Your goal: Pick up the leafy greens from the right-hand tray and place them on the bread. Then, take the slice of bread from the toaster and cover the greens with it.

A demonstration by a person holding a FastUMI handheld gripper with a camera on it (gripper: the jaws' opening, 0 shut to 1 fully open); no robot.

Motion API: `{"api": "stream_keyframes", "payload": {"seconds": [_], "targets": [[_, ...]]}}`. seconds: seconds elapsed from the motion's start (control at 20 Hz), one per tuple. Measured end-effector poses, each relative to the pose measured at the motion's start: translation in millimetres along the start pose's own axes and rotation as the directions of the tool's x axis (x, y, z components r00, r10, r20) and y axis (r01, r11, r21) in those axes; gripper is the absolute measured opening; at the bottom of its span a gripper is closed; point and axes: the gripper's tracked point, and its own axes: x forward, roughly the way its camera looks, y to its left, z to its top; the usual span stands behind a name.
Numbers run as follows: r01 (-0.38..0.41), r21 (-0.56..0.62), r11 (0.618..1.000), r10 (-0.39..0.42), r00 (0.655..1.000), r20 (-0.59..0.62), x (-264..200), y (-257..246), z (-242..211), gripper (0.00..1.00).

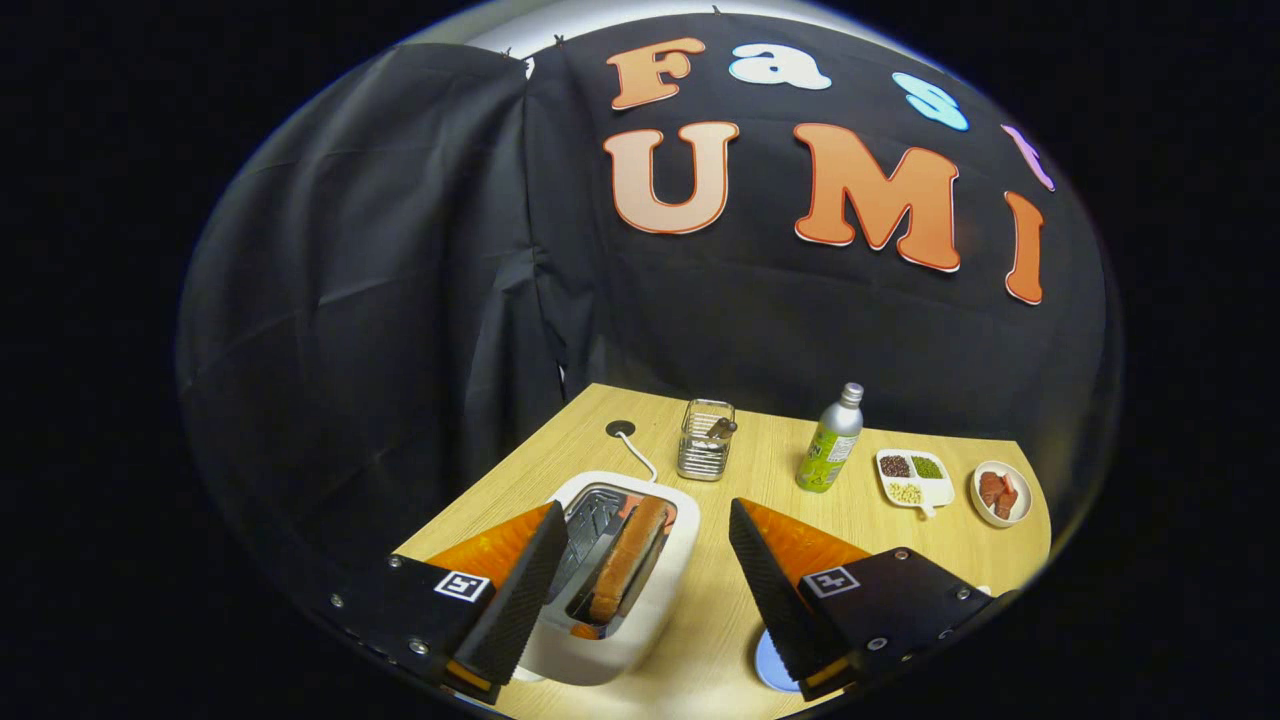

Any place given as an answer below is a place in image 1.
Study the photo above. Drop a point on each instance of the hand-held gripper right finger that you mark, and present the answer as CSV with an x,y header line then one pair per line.
x,y
775,600

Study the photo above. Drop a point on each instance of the brown wooden utensils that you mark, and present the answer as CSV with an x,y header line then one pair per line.
x,y
722,428

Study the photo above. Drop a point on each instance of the brown beans pile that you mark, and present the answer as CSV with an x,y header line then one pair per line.
x,y
895,466

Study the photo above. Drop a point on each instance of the white oval plate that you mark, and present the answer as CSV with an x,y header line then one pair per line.
x,y
1022,485

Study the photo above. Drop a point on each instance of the black backdrop cloth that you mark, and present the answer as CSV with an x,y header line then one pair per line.
x,y
400,300

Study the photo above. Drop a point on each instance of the toasted bread slice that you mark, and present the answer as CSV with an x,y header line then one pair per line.
x,y
630,560

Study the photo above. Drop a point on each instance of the white divided dish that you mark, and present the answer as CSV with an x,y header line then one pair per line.
x,y
938,492

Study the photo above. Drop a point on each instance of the blue round plate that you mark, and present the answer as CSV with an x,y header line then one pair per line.
x,y
768,662

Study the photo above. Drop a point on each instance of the silver bottle with green label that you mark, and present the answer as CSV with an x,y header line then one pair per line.
x,y
828,450

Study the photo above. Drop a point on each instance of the white beans pile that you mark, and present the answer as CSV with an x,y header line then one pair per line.
x,y
905,493

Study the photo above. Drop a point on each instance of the white toaster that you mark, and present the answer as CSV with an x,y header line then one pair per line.
x,y
660,620

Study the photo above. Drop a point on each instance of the brown meat piece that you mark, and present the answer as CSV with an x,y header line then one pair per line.
x,y
991,489
1006,503

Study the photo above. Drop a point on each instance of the green beans pile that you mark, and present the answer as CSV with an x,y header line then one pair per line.
x,y
927,467

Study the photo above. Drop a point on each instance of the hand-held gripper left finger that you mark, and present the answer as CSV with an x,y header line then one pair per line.
x,y
515,600

